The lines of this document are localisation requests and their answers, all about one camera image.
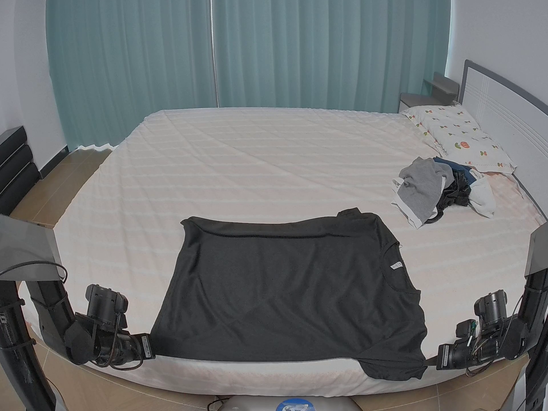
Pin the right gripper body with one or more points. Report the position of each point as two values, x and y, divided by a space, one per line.
456 356

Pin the dark blue garment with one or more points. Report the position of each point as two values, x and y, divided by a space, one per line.
449 162

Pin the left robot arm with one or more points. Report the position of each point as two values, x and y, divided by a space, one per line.
25 246

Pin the white garment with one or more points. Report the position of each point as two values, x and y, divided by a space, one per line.
483 197

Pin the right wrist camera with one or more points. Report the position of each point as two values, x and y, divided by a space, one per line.
465 330

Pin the grey bedside table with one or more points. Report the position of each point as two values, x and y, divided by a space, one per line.
417 99

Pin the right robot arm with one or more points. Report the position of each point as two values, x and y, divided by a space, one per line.
535 298

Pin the white printed pillow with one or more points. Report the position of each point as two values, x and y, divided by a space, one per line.
462 135

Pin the black T-shirt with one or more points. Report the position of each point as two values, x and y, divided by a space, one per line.
282 289

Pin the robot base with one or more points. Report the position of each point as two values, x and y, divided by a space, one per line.
257 404

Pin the blue-green curtain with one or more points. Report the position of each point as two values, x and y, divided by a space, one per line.
321 41
128 58

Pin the grey and white shorts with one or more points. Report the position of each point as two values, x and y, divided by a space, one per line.
421 186

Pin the bed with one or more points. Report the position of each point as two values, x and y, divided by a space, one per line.
257 165

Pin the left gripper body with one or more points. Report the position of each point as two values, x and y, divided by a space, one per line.
135 349

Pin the black chest of drawers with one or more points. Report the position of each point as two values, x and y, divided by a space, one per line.
17 165

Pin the black garment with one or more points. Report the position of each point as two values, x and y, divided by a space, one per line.
456 193

